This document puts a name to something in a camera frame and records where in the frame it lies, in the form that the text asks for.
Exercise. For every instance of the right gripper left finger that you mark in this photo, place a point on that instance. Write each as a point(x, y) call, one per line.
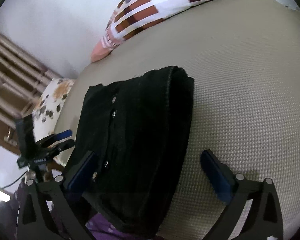
point(65, 191)

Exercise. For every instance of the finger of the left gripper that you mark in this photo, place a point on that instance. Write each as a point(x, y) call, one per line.
point(62, 146)
point(51, 139)

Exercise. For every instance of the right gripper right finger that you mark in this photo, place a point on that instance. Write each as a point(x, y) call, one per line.
point(264, 220)

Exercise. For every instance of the black pants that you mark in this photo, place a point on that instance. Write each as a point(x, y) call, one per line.
point(130, 146)

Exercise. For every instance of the purple right sleeve forearm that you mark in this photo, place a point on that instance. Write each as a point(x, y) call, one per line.
point(103, 229)

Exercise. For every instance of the left hand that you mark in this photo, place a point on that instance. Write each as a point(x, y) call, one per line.
point(44, 172)

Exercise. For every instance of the white floral pillow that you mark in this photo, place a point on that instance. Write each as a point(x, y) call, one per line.
point(47, 111)

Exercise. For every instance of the brown wooden door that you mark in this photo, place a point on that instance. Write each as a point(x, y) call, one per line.
point(8, 139)

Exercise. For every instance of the beige striped curtain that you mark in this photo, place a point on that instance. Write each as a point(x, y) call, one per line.
point(23, 79)

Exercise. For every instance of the pink plaid pillow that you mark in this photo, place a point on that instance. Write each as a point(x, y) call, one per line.
point(131, 17)

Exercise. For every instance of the beige mattress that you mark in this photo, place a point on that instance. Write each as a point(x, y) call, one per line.
point(244, 56)

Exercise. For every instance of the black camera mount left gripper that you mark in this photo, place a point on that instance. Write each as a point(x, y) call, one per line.
point(24, 128)

